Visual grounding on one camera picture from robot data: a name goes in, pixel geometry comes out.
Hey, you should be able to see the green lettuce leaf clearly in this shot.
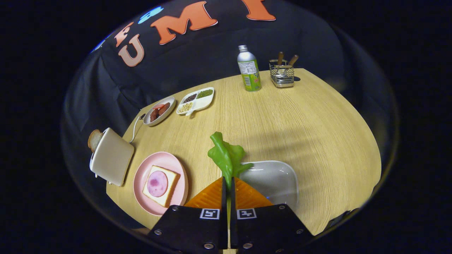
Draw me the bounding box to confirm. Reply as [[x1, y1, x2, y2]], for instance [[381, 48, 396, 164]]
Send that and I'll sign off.
[[207, 132, 254, 191]]

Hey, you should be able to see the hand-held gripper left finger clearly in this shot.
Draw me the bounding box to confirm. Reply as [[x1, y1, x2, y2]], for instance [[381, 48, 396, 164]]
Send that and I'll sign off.
[[148, 176, 228, 252]]

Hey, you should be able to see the white toaster cable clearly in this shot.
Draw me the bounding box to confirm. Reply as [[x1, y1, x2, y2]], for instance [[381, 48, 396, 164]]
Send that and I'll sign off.
[[129, 113, 146, 143]]

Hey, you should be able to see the square white bread slice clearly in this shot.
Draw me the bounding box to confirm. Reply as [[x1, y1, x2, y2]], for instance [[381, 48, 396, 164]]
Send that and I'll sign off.
[[142, 165, 181, 207]]

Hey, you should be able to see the white divided dish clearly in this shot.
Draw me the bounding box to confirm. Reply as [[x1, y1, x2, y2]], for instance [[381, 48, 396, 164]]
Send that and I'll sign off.
[[176, 87, 215, 116]]

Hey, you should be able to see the toasted bread slice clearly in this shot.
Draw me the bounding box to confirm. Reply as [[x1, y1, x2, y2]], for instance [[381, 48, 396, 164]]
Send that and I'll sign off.
[[88, 129, 103, 153]]

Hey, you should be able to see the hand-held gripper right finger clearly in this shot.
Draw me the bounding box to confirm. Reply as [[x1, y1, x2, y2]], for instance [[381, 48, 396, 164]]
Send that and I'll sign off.
[[230, 176, 315, 253]]

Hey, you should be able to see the grey rounded square plate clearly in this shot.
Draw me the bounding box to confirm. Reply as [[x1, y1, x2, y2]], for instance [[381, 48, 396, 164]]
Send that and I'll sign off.
[[221, 161, 299, 212]]

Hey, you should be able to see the pink ham slice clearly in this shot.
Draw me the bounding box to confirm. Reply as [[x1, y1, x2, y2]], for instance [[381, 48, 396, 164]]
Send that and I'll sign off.
[[147, 171, 168, 198]]

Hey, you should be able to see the metal wire utensil holder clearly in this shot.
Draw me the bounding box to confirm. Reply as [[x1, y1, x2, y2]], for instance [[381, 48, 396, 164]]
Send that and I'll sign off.
[[269, 59, 295, 88]]

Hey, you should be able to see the white toaster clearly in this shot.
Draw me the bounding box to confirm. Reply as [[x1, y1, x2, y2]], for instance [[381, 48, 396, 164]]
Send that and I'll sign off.
[[89, 127, 135, 187]]

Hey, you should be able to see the pink round plate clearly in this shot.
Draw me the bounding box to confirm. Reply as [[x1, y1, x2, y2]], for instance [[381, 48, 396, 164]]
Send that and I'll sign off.
[[133, 152, 189, 216]]

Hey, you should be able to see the green label silver bottle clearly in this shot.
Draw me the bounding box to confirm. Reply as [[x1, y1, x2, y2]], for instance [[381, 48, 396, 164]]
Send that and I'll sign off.
[[237, 45, 262, 92]]

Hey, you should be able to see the white round plate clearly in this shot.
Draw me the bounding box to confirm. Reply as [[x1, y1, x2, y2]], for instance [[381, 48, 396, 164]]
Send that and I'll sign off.
[[143, 96, 176, 127]]

